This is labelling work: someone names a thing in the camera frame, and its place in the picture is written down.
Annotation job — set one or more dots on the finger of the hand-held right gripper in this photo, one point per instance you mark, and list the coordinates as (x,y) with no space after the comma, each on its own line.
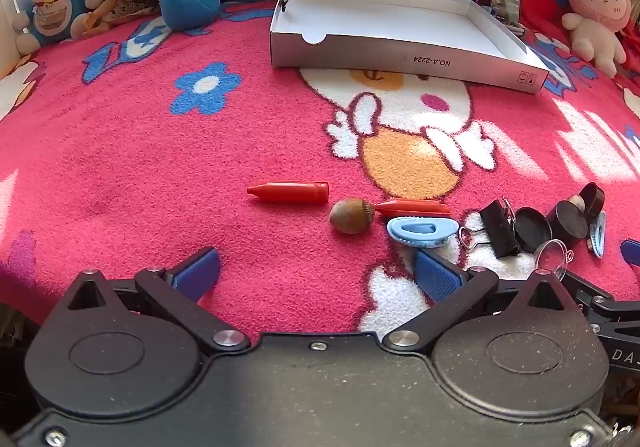
(600,302)
(631,251)

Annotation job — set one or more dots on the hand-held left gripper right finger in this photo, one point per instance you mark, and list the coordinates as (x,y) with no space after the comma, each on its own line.
(435,274)

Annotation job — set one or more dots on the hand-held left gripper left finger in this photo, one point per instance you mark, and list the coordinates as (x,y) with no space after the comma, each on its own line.
(197,272)

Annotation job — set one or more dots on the blue hair clip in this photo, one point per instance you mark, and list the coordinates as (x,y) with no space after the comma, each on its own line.
(597,237)
(420,231)

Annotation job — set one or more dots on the clear suction cup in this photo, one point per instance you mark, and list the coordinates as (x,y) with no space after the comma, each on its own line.
(552,257)

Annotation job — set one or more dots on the thin red crayon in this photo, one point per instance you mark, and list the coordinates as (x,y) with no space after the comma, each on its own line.
(415,208)

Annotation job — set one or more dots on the black round container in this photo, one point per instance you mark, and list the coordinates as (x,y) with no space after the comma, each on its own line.
(567,222)

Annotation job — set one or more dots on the large black binder clip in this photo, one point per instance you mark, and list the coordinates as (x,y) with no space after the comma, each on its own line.
(500,229)

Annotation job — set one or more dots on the black round lid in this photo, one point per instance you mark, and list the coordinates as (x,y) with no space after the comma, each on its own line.
(532,229)

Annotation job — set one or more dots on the brown acorn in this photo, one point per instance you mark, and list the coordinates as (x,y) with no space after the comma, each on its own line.
(350,217)

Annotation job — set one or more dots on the thick red crayon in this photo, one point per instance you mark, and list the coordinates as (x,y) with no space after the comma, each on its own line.
(290,192)

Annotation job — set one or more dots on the white cardboard box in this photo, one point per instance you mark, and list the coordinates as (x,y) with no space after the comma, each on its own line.
(400,22)

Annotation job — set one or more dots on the black round cap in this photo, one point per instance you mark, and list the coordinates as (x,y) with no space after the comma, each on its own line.
(595,199)

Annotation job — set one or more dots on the pink bunny plush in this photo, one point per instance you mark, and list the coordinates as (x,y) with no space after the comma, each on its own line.
(597,2)

